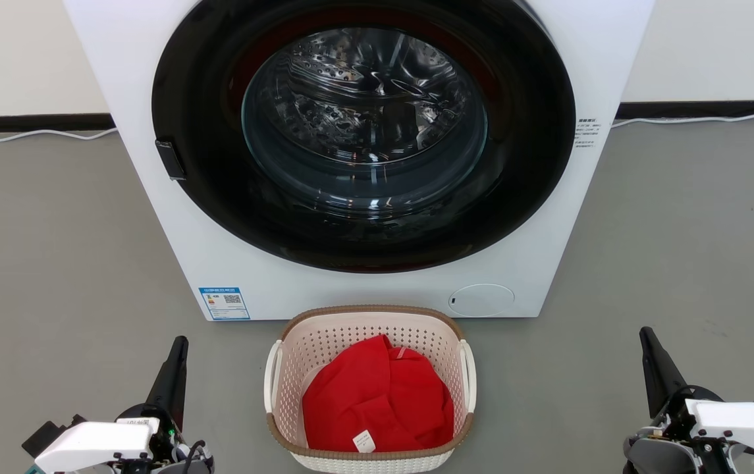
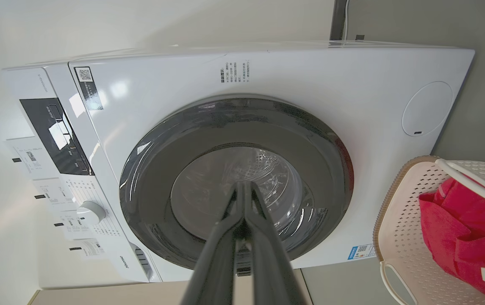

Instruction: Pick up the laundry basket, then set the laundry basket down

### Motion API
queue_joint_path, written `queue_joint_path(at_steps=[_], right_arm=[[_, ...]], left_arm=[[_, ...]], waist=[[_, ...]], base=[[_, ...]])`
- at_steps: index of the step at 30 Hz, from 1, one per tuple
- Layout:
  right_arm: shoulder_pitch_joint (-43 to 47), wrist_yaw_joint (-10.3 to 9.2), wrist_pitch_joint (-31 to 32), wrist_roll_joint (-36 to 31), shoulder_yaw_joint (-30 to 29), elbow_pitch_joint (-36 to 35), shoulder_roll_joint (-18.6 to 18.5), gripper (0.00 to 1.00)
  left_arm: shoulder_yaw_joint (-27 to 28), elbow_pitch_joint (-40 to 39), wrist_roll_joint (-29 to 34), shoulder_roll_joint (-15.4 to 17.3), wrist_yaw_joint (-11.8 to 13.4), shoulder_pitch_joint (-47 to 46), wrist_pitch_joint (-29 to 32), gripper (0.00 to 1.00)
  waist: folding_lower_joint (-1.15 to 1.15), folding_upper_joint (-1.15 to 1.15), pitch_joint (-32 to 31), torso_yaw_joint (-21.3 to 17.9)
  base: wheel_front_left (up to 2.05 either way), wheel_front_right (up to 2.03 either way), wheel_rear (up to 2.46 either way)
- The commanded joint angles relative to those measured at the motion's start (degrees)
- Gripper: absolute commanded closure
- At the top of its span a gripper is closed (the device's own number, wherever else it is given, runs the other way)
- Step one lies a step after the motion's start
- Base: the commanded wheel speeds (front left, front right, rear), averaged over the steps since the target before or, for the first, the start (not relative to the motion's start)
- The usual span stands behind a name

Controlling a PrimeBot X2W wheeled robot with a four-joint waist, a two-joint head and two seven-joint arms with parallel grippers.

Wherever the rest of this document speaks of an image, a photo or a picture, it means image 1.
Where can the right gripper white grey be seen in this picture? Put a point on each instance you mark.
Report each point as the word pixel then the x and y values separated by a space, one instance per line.
pixel 732 428

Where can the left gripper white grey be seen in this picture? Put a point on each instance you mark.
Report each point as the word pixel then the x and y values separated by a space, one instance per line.
pixel 97 444

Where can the beige perforated laundry basket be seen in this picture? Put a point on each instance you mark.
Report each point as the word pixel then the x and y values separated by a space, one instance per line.
pixel 324 336

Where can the blue energy label sticker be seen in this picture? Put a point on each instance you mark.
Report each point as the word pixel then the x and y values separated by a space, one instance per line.
pixel 224 303

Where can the red garment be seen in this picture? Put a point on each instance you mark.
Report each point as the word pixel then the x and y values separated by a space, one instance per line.
pixel 363 395

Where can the round black washer door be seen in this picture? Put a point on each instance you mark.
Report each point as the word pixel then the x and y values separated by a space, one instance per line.
pixel 205 197

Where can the round white filter cover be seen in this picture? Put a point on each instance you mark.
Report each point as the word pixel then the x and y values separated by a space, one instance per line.
pixel 482 301

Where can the white front-load washing machine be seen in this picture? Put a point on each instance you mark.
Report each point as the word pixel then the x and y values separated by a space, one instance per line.
pixel 350 293

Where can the small printed text sticker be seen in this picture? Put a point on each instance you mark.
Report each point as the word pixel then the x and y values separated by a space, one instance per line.
pixel 587 133

